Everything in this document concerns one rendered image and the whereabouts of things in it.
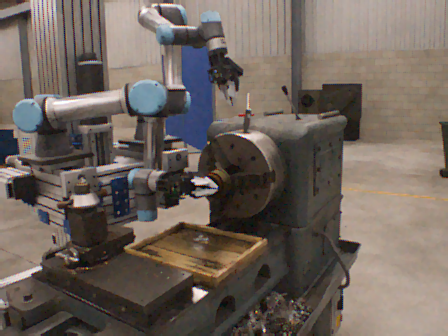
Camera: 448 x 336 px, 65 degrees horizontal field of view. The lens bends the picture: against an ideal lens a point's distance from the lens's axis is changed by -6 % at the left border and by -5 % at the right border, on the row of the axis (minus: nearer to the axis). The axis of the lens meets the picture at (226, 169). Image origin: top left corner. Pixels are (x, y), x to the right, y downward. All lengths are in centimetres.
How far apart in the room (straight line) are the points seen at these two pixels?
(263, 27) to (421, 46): 475
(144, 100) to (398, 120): 1028
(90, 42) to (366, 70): 1001
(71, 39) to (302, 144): 109
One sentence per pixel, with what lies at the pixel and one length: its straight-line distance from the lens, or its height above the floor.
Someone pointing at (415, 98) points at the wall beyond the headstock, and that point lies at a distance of 1119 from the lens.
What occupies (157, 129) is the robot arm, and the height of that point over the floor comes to 125.
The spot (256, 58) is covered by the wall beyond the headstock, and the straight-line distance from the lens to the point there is 1247.
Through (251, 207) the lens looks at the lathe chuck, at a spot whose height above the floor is 98.
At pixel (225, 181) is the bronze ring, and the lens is 123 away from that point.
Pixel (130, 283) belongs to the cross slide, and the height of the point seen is 97.
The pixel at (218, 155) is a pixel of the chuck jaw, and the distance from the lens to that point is 131.
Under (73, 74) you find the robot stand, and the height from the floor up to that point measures 148.
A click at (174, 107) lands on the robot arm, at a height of 131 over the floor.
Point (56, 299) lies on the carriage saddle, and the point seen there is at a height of 90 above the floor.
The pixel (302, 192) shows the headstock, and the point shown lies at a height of 101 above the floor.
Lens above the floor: 139
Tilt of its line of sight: 12 degrees down
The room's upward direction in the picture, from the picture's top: 1 degrees counter-clockwise
